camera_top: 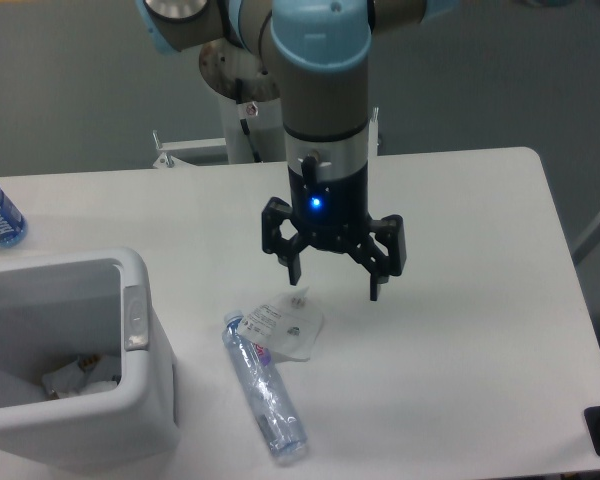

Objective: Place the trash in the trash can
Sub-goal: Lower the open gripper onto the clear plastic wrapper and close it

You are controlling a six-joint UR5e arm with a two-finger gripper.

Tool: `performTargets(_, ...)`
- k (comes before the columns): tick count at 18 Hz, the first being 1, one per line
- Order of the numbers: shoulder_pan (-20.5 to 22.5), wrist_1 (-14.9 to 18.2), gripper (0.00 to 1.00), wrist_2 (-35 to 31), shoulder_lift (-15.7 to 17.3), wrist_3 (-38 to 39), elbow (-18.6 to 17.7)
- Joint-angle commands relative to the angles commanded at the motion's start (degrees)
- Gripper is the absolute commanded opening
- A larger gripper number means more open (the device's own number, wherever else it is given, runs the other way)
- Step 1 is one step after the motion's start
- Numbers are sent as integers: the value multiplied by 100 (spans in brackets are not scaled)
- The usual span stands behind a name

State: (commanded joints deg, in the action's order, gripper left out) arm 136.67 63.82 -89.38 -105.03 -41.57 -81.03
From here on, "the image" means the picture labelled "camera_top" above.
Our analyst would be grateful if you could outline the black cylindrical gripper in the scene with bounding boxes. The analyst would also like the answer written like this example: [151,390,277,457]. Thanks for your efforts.
[261,161,407,301]

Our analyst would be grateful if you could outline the crushed clear plastic bottle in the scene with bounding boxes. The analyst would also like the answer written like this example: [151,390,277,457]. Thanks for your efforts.
[222,311,308,466]

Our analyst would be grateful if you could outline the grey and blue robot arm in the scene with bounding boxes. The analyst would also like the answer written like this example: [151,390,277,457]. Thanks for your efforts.
[137,1,454,297]

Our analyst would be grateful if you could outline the crumpled paper trash in bin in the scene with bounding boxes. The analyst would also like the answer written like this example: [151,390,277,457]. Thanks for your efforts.
[41,355,122,399]

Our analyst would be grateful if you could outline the white plastic trash can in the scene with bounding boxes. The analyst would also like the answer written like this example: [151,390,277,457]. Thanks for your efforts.
[0,248,180,467]

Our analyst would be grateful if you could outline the clear plastic packaging bag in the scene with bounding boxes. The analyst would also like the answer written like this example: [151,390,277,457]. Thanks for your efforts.
[237,288,324,362]

